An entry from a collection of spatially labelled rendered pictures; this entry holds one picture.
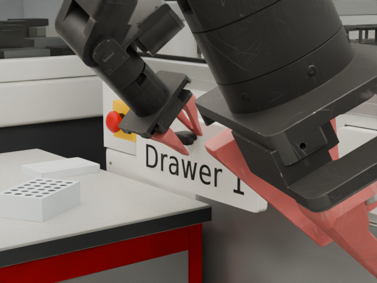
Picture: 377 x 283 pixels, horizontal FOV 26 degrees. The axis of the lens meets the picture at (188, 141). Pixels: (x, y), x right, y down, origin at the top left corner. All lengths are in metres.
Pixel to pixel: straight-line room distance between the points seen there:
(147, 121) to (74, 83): 0.94
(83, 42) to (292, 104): 0.67
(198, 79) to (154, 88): 0.33
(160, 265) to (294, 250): 0.23
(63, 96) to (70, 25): 1.01
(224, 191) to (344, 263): 0.20
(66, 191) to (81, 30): 0.43
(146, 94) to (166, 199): 0.38
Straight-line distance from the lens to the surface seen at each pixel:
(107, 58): 0.99
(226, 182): 1.14
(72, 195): 1.36
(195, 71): 1.40
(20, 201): 1.30
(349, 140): 1.14
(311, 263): 1.25
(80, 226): 1.26
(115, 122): 1.49
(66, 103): 2.00
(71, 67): 1.99
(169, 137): 1.09
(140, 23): 1.02
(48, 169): 1.58
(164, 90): 1.08
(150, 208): 1.35
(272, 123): 0.30
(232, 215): 1.37
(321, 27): 0.32
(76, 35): 0.98
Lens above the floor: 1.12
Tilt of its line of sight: 11 degrees down
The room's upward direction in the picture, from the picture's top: straight up
